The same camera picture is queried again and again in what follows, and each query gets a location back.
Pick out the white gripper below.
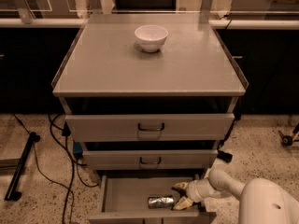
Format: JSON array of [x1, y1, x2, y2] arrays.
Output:
[[173, 178, 221, 211]]

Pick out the silver redbull can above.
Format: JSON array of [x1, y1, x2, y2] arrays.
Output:
[[148, 196, 174, 209]]

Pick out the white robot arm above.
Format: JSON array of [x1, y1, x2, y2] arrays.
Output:
[[173, 169, 299, 224]]

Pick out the bottom grey drawer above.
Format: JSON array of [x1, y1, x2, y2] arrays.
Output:
[[88, 173, 216, 224]]

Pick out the grey drawer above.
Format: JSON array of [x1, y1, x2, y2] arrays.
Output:
[[88, 173, 216, 224], [83, 150, 218, 170], [65, 114, 235, 142]]

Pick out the top grey drawer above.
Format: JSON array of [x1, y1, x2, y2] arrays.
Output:
[[65, 114, 235, 142]]

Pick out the middle grey drawer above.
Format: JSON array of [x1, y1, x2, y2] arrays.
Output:
[[83, 150, 218, 170]]

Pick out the grey drawer cabinet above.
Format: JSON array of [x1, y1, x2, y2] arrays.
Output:
[[51, 13, 249, 224]]

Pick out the black caster wheel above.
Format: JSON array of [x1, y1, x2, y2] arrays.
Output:
[[217, 150, 233, 163]]

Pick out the black wheeled stand base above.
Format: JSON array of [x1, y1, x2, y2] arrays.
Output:
[[278, 123, 299, 147]]

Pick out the white ceramic bowl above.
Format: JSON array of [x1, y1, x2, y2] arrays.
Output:
[[135, 25, 168, 52]]

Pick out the black metal stand leg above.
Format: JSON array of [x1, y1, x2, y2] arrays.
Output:
[[5, 132, 40, 202]]

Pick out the black floor cable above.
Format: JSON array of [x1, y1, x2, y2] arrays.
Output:
[[12, 113, 100, 224]]

